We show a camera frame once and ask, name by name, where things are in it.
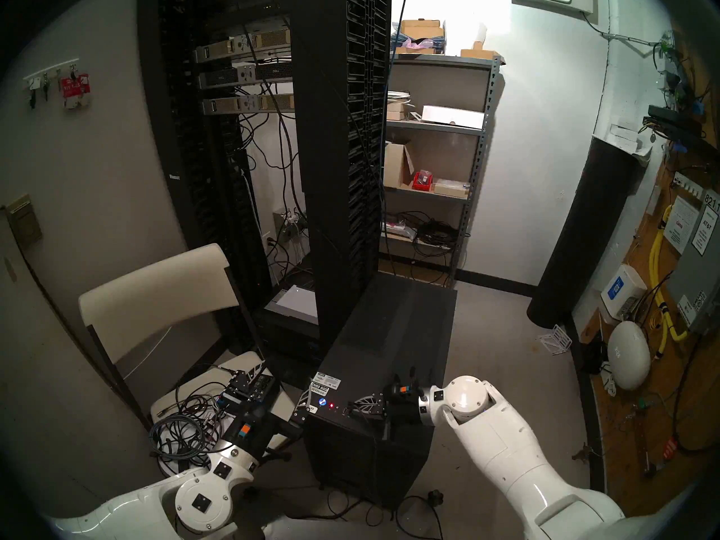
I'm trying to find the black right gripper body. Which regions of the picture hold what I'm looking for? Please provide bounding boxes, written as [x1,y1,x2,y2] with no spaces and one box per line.
[387,397,424,428]

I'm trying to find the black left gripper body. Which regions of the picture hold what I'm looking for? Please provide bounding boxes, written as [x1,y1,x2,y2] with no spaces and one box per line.
[228,405,305,458]

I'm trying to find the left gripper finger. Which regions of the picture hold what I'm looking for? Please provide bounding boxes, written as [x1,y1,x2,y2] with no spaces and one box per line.
[228,362,266,402]
[291,388,314,422]

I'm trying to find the black workstation tower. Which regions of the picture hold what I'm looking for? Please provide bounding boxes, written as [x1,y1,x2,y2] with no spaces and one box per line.
[296,272,457,510]

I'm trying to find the black blue audio mixer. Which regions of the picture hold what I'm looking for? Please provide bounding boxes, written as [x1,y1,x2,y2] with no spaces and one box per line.
[217,370,280,416]

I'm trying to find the silver flat device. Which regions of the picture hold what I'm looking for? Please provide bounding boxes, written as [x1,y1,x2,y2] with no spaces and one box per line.
[264,285,318,323]

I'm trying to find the cream folding chair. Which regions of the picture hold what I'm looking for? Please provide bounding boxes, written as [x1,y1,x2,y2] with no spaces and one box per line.
[79,242,302,480]

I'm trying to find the leaning grey board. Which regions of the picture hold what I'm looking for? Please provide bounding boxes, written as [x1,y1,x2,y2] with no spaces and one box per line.
[0,207,152,511]

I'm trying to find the white egg-shaped device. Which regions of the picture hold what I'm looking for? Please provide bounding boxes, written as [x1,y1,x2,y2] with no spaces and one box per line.
[607,321,652,390]

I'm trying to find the open cardboard box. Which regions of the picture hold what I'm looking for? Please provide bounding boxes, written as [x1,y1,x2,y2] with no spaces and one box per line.
[384,141,416,188]

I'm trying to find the white router blue label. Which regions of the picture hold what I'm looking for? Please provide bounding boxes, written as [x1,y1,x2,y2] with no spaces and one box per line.
[600,263,647,322]

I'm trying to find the black server rack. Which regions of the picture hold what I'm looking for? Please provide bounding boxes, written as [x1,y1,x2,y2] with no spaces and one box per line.
[138,0,393,343]

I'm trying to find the tall black cylinder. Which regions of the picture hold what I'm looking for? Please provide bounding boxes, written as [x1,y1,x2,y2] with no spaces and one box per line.
[527,137,647,329]

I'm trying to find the grey metal shelf unit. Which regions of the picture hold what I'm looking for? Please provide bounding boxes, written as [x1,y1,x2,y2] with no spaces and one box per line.
[380,52,504,289]

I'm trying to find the white flat box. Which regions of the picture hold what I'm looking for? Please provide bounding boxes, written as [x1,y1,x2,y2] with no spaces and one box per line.
[422,105,485,130]

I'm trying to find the dark rack server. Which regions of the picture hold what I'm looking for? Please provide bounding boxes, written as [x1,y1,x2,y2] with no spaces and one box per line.
[198,62,293,89]

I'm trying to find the grey utility box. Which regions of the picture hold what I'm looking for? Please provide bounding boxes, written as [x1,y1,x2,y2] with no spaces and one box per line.
[667,187,720,336]

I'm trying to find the white paper notice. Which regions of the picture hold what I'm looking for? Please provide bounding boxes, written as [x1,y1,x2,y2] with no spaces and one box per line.
[664,196,699,255]

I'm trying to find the small white box stack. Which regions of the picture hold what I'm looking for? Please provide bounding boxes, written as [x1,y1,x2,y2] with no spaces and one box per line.
[607,123,654,157]

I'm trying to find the brown cardboard box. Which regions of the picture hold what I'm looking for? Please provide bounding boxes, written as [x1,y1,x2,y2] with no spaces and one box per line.
[400,20,446,41]

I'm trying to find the tangled grey black cables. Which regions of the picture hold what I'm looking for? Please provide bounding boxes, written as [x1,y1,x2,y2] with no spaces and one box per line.
[147,376,237,472]

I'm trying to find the grey wall outlet box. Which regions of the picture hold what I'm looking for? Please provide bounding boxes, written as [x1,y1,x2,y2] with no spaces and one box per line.
[273,207,309,242]

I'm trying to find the black cable bundle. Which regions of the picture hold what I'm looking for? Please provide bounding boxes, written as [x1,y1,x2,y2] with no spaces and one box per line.
[413,218,459,258]

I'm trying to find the beige wall box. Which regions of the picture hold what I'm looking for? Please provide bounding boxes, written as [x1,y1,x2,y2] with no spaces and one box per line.
[4,195,43,250]

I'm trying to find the gold-faced rack switch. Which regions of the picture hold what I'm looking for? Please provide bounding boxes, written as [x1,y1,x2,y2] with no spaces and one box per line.
[202,93,296,116]
[194,30,293,64]

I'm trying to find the yellow cable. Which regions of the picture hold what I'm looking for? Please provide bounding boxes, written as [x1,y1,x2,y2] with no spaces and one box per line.
[649,204,690,359]

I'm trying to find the white key hook rail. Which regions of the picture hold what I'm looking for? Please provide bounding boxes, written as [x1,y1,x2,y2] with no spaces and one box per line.
[22,59,79,87]

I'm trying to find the black wall-mounted device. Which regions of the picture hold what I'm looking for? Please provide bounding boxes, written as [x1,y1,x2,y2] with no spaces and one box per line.
[647,105,704,140]

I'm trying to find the blue network cable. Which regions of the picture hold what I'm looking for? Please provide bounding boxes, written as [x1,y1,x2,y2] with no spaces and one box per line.
[380,0,410,224]

